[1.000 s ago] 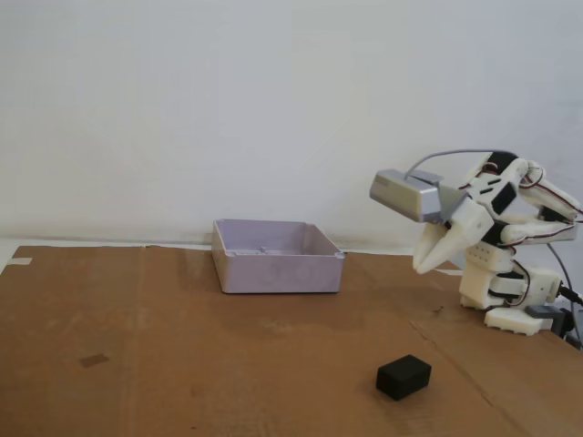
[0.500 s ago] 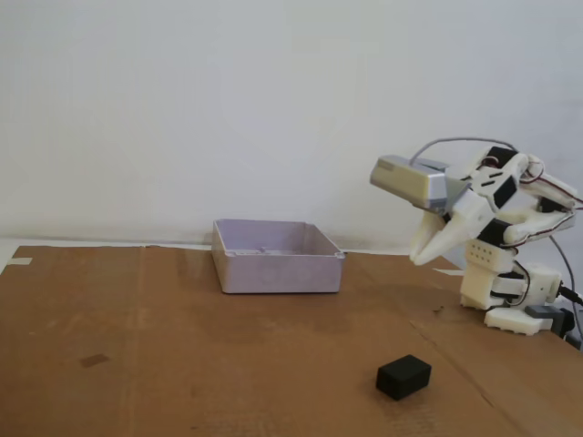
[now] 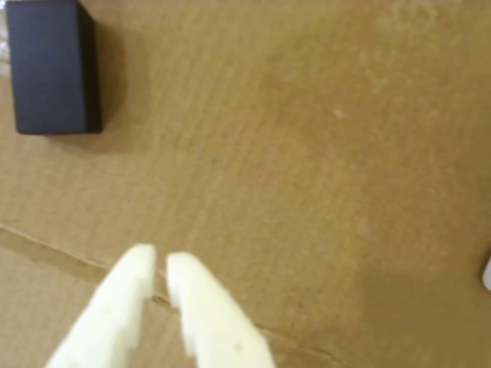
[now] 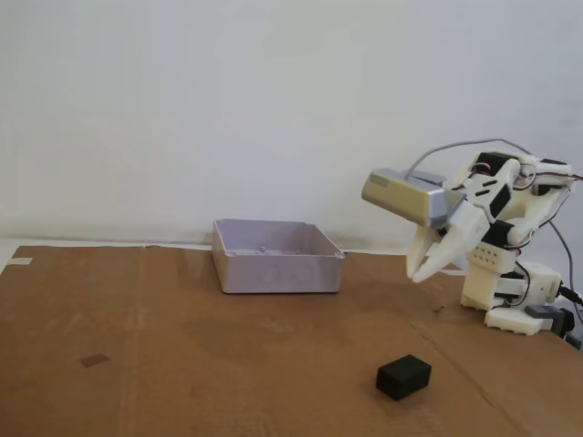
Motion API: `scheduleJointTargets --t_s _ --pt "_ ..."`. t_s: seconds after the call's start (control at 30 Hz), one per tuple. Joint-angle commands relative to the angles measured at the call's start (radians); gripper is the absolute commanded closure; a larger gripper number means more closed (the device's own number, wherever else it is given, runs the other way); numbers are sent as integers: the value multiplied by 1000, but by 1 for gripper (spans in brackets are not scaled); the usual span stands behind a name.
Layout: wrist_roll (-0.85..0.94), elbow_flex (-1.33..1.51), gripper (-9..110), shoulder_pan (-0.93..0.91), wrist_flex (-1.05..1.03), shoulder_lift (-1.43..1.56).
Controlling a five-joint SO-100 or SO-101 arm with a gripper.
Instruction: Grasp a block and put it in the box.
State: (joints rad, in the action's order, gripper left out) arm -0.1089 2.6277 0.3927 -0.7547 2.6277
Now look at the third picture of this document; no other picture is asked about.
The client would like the brown cardboard sheet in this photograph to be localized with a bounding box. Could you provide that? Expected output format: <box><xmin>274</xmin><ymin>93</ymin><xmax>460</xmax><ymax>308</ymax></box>
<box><xmin>0</xmin><ymin>0</ymin><xmax>491</xmax><ymax>368</ymax></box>

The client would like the black rectangular block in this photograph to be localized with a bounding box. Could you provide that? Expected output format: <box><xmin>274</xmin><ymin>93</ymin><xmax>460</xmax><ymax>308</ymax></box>
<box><xmin>5</xmin><ymin>0</ymin><xmax>104</xmax><ymax>136</ymax></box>

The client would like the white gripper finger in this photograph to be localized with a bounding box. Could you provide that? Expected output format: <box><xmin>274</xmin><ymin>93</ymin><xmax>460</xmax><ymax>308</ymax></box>
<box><xmin>165</xmin><ymin>251</ymin><xmax>277</xmax><ymax>368</ymax></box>
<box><xmin>44</xmin><ymin>243</ymin><xmax>158</xmax><ymax>368</ymax></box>

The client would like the pale plastic open box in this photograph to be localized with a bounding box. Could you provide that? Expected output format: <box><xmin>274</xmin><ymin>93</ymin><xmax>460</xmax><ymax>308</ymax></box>
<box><xmin>481</xmin><ymin>251</ymin><xmax>491</xmax><ymax>291</ymax></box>

